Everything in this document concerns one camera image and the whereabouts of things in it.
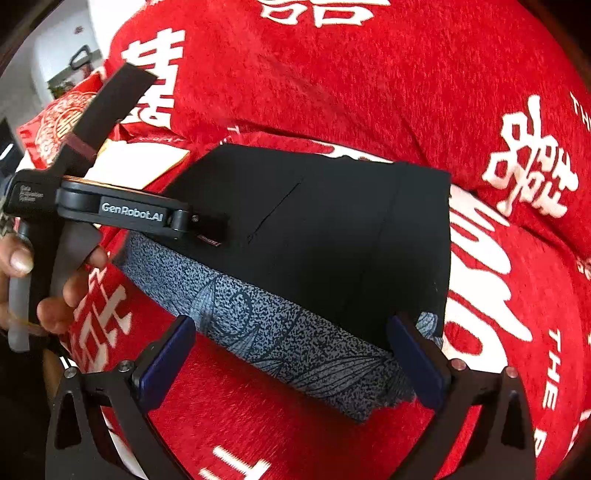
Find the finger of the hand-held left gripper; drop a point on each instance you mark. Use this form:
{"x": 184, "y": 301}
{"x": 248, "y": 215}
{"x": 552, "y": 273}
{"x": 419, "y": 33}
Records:
{"x": 210, "y": 228}
{"x": 115, "y": 87}

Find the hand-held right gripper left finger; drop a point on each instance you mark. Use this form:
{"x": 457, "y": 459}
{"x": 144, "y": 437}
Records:
{"x": 171, "y": 355}

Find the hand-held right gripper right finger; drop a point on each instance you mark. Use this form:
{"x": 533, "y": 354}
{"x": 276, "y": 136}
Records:
{"x": 415, "y": 364}

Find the grey patterned pants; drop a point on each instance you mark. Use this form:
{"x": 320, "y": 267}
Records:
{"x": 277, "y": 332}

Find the person's left hand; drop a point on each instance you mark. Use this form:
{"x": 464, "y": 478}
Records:
{"x": 55, "y": 314}

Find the white card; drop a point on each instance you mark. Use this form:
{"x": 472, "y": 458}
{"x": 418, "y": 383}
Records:
{"x": 138, "y": 161}

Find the green plant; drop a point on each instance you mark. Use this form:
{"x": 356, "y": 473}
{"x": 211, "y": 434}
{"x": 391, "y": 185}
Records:
{"x": 60, "y": 87}

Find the red printed gift bag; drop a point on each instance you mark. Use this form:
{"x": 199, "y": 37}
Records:
{"x": 51, "y": 124}

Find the red printed bed sheet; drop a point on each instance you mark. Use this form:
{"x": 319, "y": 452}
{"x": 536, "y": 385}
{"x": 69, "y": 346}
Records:
{"x": 286, "y": 443}

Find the red printed quilt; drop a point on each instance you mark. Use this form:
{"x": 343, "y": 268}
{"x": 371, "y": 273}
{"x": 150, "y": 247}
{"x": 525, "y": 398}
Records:
{"x": 369, "y": 92}

